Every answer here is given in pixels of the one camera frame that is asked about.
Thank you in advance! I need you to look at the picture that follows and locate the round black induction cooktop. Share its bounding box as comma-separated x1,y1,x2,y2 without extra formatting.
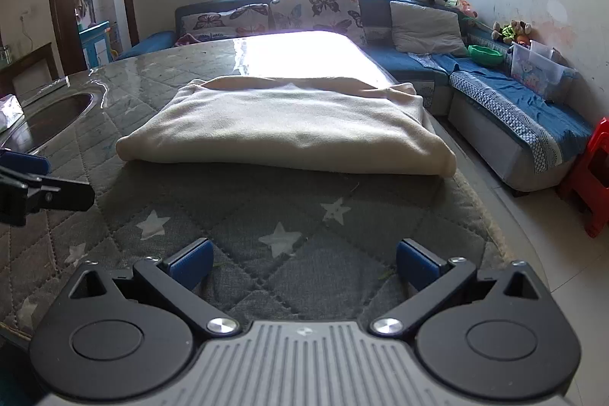
0,92,96,154

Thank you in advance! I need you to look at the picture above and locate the blue cabinet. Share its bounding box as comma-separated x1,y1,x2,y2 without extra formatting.
78,21,111,69

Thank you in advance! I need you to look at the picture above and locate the grey pillow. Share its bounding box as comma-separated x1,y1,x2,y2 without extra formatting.
389,1,469,57

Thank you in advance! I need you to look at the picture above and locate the blue patterned sofa cover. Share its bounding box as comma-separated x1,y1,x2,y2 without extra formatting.
409,51,593,174

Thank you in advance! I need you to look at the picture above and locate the red plastic stool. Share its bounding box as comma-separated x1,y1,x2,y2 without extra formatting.
558,117,609,239

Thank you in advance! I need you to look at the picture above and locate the green bowl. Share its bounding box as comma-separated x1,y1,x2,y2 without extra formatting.
467,45,504,65

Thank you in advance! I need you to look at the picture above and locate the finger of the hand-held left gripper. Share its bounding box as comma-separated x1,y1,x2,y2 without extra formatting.
0,150,51,177
0,169,96,227

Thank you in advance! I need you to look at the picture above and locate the pink white tissue pack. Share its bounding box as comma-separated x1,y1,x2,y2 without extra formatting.
0,95,24,133

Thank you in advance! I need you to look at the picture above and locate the dark wooden sideboard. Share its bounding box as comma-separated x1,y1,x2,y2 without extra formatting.
0,42,60,97

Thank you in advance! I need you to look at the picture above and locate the colourful plush toy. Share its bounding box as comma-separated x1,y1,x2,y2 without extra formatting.
445,0,479,19

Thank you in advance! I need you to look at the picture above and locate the brown bear plush toy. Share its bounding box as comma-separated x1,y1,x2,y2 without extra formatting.
511,20,532,46

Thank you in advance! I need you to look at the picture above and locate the green plush toy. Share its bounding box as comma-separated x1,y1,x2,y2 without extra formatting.
491,23,517,46

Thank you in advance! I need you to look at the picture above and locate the butterfly print cushion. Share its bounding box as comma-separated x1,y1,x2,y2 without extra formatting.
180,3,272,45
269,0,367,45

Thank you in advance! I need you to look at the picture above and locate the blue sofa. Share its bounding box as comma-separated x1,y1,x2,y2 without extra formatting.
116,0,595,197

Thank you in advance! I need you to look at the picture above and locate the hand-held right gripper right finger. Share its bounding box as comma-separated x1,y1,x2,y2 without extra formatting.
370,237,555,337

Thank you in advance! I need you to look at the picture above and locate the cream garment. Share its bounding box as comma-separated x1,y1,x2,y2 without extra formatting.
115,75,458,177

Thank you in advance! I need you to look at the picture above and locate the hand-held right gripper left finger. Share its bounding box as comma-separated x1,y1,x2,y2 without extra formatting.
67,237,241,337

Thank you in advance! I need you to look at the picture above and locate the clear plastic storage box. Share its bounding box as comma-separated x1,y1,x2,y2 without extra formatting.
509,40,579,99

